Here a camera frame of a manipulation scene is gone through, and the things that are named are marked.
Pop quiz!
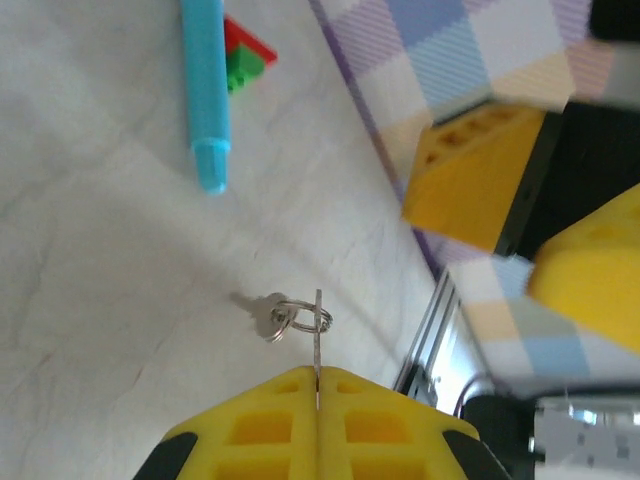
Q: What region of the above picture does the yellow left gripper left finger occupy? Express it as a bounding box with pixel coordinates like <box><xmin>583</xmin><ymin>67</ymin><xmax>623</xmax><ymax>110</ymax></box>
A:
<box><xmin>132</xmin><ymin>366</ymin><xmax>320</xmax><ymax>480</ymax></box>

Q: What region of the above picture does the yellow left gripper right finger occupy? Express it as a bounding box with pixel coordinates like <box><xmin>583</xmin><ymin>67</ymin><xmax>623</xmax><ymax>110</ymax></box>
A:
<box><xmin>317</xmin><ymin>365</ymin><xmax>511</xmax><ymax>480</ymax></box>

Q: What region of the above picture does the silver key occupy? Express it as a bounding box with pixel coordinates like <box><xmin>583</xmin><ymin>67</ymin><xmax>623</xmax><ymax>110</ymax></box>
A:
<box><xmin>310</xmin><ymin>288</ymin><xmax>325</xmax><ymax>382</ymax></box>

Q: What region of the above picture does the small silver key ring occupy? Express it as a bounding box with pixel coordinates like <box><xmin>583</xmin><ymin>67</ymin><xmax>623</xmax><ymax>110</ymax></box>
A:
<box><xmin>269</xmin><ymin>302</ymin><xmax>298</xmax><ymax>346</ymax></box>

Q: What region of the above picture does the red and green toy brick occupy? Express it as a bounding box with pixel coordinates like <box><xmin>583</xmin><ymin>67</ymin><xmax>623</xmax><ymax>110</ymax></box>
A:
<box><xmin>222</xmin><ymin>14</ymin><xmax>279</xmax><ymax>96</ymax></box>

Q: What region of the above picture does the aluminium frame cross rail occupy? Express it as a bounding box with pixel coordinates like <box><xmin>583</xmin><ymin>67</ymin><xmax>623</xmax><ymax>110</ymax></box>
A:
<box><xmin>392</xmin><ymin>267</ymin><xmax>640</xmax><ymax>469</ymax></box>

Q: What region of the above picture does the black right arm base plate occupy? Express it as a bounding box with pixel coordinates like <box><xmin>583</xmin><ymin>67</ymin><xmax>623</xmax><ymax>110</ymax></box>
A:
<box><xmin>462</xmin><ymin>393</ymin><xmax>539</xmax><ymax>480</ymax></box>

